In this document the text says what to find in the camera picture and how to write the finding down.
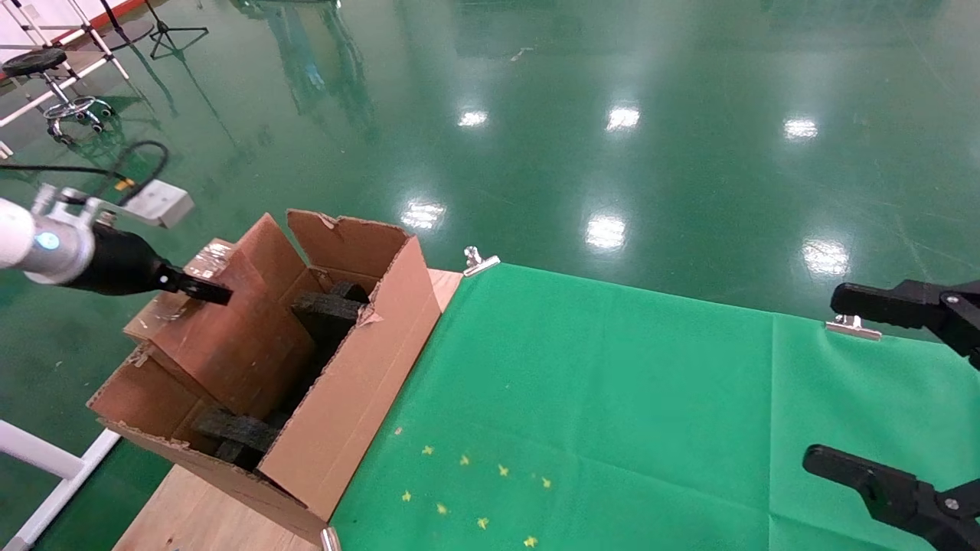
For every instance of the large open cardboard carton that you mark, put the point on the large open cardboard carton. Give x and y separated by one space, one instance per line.
352 405

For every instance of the black round base stand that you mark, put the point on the black round base stand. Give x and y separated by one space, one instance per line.
126 30

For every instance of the black tripod stand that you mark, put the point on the black tripod stand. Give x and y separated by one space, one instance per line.
172 34

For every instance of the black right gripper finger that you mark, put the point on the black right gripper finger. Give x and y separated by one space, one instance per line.
903 497
903 302

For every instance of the white table leg frame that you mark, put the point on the white table leg frame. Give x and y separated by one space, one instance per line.
61 467

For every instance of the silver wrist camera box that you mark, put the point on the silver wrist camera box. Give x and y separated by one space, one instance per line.
157 203

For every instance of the silver cloth clip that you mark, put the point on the silver cloth clip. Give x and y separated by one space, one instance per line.
481 263
854 327
330 539

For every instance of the white metal rack frame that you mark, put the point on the white metal rack frame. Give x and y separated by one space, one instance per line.
92 34

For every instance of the green table cloth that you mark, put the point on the green table cloth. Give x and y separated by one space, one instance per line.
651 413

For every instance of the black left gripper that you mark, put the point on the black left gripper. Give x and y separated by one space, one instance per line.
122 264

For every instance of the black round stool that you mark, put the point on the black round stool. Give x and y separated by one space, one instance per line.
34 61

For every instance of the small taped cardboard box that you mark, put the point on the small taped cardboard box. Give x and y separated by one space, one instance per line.
237 344

